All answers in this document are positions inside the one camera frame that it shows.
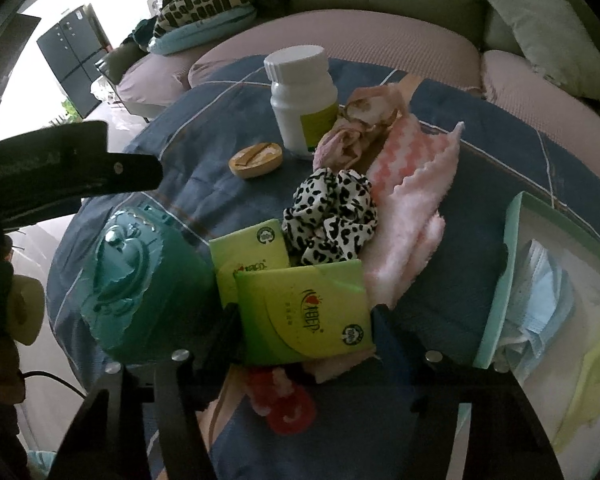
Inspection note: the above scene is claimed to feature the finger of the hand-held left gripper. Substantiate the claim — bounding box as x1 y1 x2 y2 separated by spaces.
0 120 164 233

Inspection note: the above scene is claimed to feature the leopard print scrunchie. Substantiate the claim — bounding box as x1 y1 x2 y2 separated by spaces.
281 167 379 267

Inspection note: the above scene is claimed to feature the green tissue packet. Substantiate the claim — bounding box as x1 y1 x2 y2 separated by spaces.
232 258 378 366
209 219 292 308

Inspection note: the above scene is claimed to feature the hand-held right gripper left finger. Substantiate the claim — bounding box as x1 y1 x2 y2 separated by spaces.
50 304 247 480

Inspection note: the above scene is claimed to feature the blue face mask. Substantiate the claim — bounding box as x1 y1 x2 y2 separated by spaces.
497 240 576 356

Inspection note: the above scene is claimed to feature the red fuzzy scrunchie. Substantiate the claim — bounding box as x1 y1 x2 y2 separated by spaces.
245 365 318 436

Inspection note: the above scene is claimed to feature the white plastic bottle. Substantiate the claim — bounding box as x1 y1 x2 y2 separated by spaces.
263 45 340 161

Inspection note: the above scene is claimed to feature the leopard print cushion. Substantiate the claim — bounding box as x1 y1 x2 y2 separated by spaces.
153 0 258 41

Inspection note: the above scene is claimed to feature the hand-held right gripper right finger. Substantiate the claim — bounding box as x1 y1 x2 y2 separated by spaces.
371 304 566 480

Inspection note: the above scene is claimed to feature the blue plaid blanket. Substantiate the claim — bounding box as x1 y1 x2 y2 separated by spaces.
45 55 600 480

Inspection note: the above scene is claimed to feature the teal cushion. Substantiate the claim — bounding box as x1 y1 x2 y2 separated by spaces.
147 7 261 56

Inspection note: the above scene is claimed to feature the mint green cardboard box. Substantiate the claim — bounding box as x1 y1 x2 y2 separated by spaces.
457 191 600 480

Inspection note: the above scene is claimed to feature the dark cabinet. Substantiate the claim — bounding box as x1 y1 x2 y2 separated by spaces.
36 4 113 121

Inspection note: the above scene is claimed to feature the pale green pillow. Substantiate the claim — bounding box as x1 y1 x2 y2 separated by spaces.
481 0 600 108

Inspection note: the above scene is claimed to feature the pink wavy striped towel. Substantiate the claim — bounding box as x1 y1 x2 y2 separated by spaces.
362 121 466 311

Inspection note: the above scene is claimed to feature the teal embossed packet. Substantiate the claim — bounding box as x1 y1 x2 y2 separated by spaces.
80 205 221 365

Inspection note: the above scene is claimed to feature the crumpled pink floral cloth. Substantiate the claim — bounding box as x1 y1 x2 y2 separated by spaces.
312 85 411 171

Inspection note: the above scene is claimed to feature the yellow-green cloth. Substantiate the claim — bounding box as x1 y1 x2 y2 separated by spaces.
550 330 600 451

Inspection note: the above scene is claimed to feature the black cable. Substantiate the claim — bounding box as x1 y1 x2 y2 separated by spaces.
17 370 88 401

